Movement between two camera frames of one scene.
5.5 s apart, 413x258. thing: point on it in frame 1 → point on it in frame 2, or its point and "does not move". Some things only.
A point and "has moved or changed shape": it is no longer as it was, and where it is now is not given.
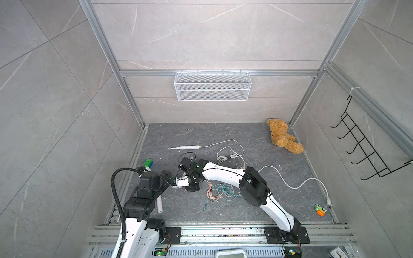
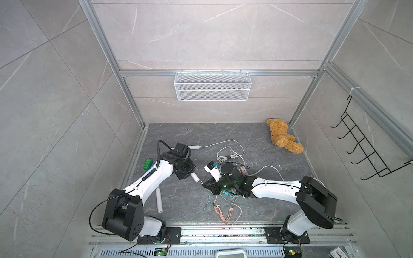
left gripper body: (162, 185) → (187, 167)
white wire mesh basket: (210, 86) does not move
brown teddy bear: (280, 138) does not move
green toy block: (148, 163) does not move
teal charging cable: (226, 191) has moved or changed shape
